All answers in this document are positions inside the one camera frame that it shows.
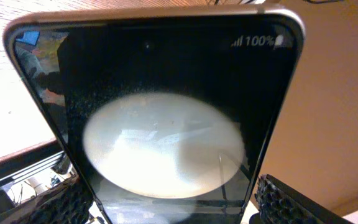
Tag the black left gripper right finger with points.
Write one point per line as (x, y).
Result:
(279, 203)

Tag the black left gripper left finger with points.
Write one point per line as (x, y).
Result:
(68, 202)

